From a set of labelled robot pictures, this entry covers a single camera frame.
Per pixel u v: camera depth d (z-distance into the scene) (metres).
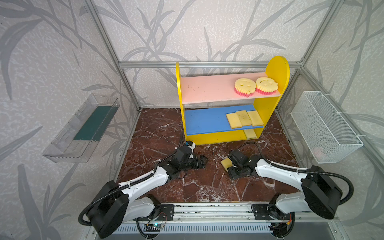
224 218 0.73
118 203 0.40
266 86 0.71
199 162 0.74
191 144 0.78
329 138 0.62
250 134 1.02
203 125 0.92
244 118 0.94
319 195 0.42
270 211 0.65
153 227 0.71
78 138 0.63
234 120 0.93
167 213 0.74
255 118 0.94
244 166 0.64
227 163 0.85
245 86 0.71
